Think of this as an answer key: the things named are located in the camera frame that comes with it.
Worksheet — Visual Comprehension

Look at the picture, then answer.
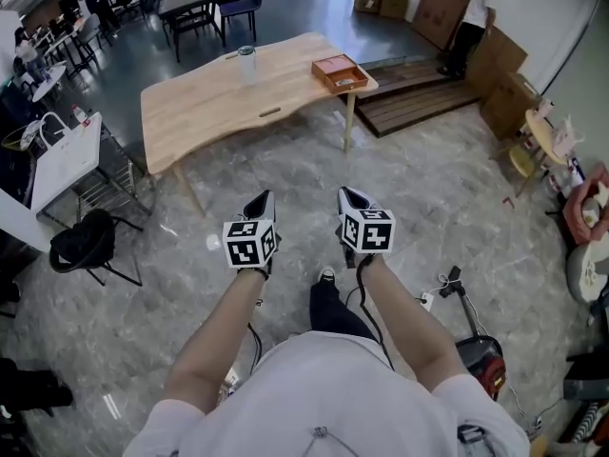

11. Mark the large cardboard box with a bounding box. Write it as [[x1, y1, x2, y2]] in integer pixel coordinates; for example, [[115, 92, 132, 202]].
[[479, 71, 543, 142], [465, 26, 529, 102]]

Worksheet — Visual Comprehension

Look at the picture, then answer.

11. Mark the person's right forearm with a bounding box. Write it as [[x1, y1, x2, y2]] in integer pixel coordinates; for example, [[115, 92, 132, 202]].
[[360, 253, 471, 395]]

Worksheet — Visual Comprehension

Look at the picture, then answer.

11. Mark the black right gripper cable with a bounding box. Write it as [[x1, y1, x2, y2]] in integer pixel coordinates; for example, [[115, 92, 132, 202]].
[[344, 253, 397, 371]]

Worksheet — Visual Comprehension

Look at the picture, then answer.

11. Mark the black square table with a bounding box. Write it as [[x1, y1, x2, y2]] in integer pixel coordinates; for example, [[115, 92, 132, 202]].
[[156, 0, 227, 64]]

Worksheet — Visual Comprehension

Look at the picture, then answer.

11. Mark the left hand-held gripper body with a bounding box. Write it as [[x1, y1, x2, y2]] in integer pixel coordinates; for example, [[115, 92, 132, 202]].
[[222, 189, 283, 280]]

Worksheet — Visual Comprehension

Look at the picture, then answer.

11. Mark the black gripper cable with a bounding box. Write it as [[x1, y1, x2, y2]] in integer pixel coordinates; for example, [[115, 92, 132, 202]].
[[246, 297, 265, 367], [344, 253, 397, 371]]

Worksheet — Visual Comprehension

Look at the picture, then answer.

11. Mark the grey metal chair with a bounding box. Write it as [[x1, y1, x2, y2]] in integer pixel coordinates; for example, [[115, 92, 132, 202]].
[[74, 13, 114, 67]]

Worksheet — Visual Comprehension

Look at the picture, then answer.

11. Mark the dark wooden slatted platform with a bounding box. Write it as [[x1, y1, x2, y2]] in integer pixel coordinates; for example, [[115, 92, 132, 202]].
[[340, 57, 481, 139]]

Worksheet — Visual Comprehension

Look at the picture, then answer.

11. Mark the orange-brown storage box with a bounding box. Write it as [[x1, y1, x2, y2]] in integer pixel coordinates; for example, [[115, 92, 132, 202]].
[[311, 53, 371, 96]]

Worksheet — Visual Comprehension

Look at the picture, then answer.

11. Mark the person's left forearm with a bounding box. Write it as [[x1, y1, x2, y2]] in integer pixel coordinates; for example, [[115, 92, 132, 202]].
[[164, 267, 270, 414]]

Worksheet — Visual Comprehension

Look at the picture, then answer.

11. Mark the light wooden table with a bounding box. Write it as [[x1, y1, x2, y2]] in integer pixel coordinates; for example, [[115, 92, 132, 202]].
[[140, 30, 380, 218]]

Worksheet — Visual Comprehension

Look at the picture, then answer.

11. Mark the small round white table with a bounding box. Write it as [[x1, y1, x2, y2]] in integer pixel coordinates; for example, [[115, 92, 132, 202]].
[[31, 64, 68, 104]]

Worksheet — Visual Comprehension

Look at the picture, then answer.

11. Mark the person's white shirt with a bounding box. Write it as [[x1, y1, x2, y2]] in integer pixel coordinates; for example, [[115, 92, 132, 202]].
[[122, 329, 532, 457]]

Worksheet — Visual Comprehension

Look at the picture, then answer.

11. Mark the white tumbler with green lid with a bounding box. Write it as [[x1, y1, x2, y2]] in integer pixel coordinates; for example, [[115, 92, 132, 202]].
[[237, 45, 259, 88]]

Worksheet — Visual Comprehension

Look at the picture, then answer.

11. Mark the person's black trouser leg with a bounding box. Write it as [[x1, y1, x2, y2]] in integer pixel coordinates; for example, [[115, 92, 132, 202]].
[[308, 281, 381, 345]]

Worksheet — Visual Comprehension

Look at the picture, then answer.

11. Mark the white rectangular table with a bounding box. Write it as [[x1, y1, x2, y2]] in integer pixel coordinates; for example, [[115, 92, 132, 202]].
[[29, 110, 104, 216]]

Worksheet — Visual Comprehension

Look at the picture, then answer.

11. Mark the pink gift bag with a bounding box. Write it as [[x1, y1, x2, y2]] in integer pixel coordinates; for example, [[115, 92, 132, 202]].
[[550, 115, 585, 160]]

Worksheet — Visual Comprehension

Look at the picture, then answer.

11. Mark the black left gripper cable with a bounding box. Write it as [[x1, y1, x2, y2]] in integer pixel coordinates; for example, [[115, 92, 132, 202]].
[[246, 297, 265, 367]]

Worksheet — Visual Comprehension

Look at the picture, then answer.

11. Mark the pink cushioned pet bed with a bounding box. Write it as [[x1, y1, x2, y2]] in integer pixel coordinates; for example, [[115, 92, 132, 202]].
[[562, 164, 609, 248]]

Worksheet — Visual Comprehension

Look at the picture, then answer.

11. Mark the yellow stool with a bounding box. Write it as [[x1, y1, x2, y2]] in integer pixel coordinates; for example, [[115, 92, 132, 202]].
[[508, 145, 540, 181]]

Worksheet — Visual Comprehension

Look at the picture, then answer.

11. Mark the white plush cushion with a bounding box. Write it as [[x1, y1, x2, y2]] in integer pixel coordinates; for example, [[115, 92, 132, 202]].
[[565, 242, 609, 305]]

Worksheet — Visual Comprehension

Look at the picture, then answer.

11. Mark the black folding chair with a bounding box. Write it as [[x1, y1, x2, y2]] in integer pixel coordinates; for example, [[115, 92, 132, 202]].
[[49, 208, 145, 288]]

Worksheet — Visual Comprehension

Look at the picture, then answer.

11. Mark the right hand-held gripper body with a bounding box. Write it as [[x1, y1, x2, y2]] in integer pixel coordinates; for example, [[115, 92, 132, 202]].
[[336, 187, 397, 269]]

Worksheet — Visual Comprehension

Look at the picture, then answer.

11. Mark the red and black vacuum cleaner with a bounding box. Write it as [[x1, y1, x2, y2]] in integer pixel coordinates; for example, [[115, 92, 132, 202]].
[[439, 265, 507, 402]]

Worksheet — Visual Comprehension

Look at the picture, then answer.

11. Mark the round pale yellow table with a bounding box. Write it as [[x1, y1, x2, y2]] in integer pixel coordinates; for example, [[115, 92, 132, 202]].
[[524, 107, 572, 167]]

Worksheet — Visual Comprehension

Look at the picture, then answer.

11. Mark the tall cardboard box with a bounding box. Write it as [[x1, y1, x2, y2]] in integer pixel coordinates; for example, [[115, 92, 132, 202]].
[[410, 0, 482, 51]]

